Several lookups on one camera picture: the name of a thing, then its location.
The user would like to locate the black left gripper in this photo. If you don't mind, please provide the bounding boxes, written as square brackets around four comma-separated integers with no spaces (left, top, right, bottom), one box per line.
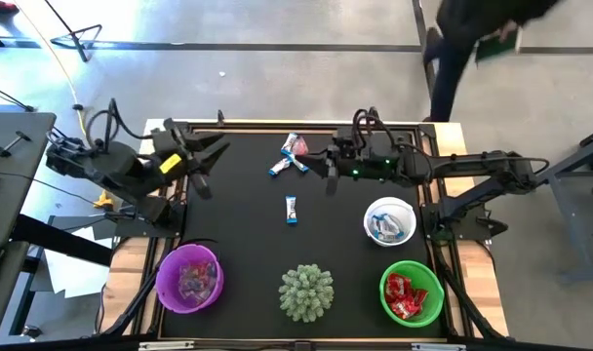
[152,127,232,184]

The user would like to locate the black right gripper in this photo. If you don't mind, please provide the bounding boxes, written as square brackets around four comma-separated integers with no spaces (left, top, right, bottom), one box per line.
[296,127,408,185]

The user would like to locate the succulent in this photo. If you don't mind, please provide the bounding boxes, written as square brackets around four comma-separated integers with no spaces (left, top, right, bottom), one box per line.
[278,263,336,324]

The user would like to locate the red Skittles packet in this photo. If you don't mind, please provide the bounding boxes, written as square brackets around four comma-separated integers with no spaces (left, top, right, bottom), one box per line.
[384,272,414,298]
[408,288,430,308]
[391,297,417,321]

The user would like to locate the white bowl with black face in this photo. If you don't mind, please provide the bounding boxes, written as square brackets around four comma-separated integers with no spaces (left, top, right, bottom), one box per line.
[363,196,417,248]

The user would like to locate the black table mat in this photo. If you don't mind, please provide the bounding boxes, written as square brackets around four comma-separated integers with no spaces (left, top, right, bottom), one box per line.
[172,129,447,341]

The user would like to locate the purple plastic bowl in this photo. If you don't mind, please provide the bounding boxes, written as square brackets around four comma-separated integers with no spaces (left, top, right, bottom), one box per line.
[155,243,225,315]

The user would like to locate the person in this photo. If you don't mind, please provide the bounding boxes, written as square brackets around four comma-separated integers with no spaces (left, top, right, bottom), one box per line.
[420,0,566,123]

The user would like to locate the black floor stand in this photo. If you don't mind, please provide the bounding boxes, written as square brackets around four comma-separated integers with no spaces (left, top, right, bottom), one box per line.
[42,0,104,63]

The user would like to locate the green plastic bowl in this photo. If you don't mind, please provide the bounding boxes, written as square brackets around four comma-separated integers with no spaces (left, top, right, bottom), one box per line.
[378,259,446,329]

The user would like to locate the white paper sheets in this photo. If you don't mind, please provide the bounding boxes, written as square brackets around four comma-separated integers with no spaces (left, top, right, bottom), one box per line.
[42,226,113,299]

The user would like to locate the grey desk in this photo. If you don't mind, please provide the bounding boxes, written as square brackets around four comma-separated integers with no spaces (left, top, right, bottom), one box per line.
[0,111,58,342]

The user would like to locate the green notebook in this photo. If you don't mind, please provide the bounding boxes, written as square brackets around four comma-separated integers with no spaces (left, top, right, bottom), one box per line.
[474,28,522,63]

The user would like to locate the yellow hanging cable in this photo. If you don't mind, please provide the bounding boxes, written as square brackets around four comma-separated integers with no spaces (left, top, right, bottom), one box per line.
[11,0,115,212]

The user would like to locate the black diagonal frame strut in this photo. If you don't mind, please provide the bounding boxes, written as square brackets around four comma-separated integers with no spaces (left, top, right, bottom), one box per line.
[103,238,176,337]
[435,243,505,340]

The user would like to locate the black aluminium table frame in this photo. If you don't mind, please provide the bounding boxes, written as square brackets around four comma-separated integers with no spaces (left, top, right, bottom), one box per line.
[100,118,510,351]

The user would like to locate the black floor cable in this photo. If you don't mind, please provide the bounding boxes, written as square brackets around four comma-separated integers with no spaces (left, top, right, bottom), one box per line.
[0,81,37,113]

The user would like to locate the silver metal bracket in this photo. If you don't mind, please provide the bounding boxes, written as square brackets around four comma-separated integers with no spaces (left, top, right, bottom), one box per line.
[411,342,467,351]
[138,340,195,351]

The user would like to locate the grey metal desk frame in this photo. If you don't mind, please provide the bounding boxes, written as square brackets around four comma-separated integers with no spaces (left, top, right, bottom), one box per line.
[544,121,593,287]

